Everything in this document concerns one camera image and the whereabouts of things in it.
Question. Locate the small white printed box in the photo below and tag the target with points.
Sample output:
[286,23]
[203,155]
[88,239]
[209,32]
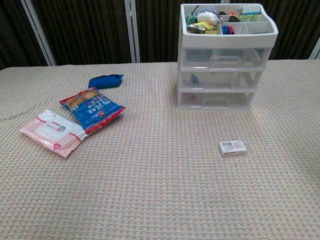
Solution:
[232,148]

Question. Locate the clear drawer holding blue clip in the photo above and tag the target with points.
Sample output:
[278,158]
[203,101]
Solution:
[247,80]

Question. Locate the white and teal box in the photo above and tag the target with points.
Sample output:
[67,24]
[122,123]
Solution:
[251,10]

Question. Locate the blue clip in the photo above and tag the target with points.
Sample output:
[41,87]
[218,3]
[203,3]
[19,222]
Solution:
[193,78]

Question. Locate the beige woven tablecloth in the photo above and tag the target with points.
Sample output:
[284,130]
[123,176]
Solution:
[150,175]

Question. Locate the blue biscuit bag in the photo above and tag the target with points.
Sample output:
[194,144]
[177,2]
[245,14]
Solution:
[97,110]

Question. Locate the small dark blue snack packet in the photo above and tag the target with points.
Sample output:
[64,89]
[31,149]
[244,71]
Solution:
[105,81]

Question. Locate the shiny foil candy packet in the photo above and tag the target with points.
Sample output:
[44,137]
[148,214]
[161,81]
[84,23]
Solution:
[195,29]

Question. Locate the olive yellow block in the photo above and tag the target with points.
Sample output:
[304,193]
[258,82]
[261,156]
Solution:
[211,32]

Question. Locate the yellow packet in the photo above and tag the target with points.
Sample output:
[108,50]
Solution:
[201,25]

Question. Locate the green circuit board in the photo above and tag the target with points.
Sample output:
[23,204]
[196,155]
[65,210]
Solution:
[190,18]

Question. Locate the pink wet wipes pack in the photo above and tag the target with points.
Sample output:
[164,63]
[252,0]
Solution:
[55,135]

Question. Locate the blue binder clips bundle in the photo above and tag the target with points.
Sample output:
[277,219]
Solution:
[226,30]

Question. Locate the white soft pouch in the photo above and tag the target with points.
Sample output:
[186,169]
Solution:
[206,17]

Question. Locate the dark pleated curtain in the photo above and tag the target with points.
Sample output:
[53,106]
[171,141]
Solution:
[87,30]

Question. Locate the black round item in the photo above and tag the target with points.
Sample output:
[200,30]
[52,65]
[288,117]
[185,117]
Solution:
[221,13]

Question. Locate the black oval item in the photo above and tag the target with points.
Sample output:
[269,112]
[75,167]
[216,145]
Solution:
[233,18]

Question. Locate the orange red small item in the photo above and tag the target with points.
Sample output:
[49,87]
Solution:
[232,12]

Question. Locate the green patterned packet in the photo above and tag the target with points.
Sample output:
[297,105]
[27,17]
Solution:
[248,18]

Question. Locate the white metal frame post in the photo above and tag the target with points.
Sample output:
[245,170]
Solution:
[37,32]
[315,50]
[132,30]

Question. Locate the white plastic drawer organizer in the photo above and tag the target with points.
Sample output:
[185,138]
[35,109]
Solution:
[225,40]

